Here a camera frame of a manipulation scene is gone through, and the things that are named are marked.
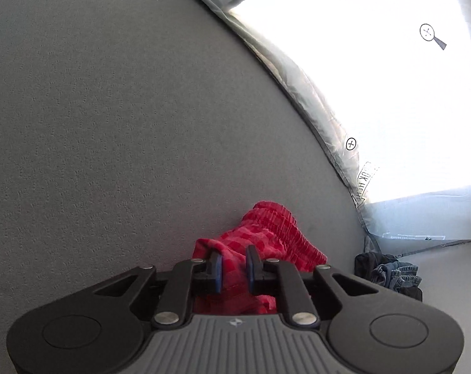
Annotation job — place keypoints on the red checked shorts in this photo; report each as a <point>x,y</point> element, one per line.
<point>274,237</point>

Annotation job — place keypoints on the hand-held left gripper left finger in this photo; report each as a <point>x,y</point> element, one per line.
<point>218,270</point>

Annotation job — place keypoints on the dark grey crumpled garment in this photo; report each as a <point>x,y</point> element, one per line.
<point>399,274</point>

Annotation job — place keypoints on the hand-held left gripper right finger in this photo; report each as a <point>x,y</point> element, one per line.
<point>251,268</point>

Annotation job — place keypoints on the printed white sheet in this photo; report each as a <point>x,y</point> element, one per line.
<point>376,85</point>

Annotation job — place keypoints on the folded black garment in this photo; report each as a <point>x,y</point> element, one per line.
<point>366,265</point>

